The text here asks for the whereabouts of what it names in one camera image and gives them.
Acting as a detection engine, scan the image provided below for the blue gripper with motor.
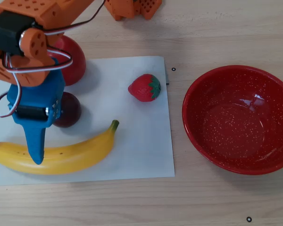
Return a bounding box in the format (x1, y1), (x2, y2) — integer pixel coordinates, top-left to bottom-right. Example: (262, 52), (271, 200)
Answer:
(6, 57), (66, 165)

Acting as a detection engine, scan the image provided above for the yellow plastic banana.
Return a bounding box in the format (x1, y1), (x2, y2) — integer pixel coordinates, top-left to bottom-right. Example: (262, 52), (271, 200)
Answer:
(0, 120), (120, 176)

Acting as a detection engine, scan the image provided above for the red speckled enamel bowl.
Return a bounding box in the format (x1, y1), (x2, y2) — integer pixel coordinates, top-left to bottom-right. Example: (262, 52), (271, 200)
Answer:
(182, 65), (283, 176)

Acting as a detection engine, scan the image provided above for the white paper sheet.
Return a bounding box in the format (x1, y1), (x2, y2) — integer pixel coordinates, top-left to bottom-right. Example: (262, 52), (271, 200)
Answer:
(23, 56), (176, 186)
(0, 77), (29, 187)

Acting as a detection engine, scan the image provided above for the dark purple plastic plum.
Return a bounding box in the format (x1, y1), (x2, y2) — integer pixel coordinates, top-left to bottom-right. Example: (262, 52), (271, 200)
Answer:
(52, 91), (82, 129)

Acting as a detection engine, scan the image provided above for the red plastic apple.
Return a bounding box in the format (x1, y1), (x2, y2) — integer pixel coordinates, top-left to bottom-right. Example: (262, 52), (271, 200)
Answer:
(46, 35), (87, 87)

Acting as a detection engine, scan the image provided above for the red plastic strawberry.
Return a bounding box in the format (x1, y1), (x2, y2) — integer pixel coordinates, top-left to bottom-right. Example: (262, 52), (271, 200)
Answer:
(127, 73), (162, 103)

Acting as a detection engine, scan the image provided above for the white red black servo cable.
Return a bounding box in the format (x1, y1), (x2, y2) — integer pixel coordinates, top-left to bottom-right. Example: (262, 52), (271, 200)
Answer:
(0, 0), (107, 118)

